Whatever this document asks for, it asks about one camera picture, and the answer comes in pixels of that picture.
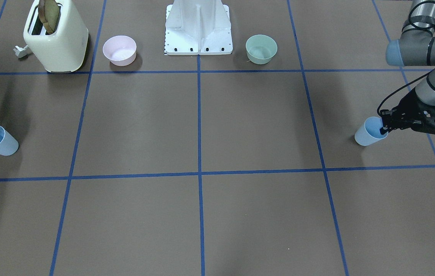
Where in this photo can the toast slice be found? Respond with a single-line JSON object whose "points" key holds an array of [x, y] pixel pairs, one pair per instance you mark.
{"points": [[49, 14]]}

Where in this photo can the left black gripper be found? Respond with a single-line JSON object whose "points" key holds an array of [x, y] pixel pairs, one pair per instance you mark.
{"points": [[409, 104]]}

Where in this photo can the blue cup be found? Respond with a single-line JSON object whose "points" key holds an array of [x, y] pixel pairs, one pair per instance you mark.
{"points": [[8, 144], [370, 132]]}

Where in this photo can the cream toaster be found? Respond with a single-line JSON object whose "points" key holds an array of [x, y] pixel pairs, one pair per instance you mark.
{"points": [[63, 51]]}

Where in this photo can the white pedestal column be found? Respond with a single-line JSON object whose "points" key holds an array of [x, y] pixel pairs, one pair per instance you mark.
{"points": [[198, 27]]}

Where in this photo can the pink bowl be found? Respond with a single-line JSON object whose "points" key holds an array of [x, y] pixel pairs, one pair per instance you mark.
{"points": [[120, 50]]}

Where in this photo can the green bowl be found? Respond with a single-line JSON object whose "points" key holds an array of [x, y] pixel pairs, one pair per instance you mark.
{"points": [[261, 49]]}

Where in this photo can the white toaster plug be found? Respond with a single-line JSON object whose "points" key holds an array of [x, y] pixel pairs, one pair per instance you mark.
{"points": [[21, 52]]}

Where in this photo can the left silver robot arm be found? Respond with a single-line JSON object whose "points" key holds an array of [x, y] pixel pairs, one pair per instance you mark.
{"points": [[415, 47]]}

